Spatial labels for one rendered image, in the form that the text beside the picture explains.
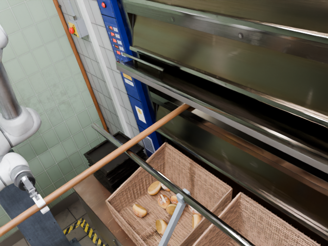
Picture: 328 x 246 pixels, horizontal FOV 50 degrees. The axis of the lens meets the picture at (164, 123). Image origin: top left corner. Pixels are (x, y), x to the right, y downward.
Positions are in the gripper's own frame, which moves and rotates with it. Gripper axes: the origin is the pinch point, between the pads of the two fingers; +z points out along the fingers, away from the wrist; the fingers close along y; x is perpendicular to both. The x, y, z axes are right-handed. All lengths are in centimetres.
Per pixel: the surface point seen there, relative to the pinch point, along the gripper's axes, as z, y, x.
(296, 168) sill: 62, 1, -79
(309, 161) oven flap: 76, -22, -64
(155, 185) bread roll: -20, 54, -59
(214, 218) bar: 56, 1, -42
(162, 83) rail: 8, -25, -64
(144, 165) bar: 14.5, 1.2, -41.7
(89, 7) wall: -74, -41, -78
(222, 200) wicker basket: 29, 36, -68
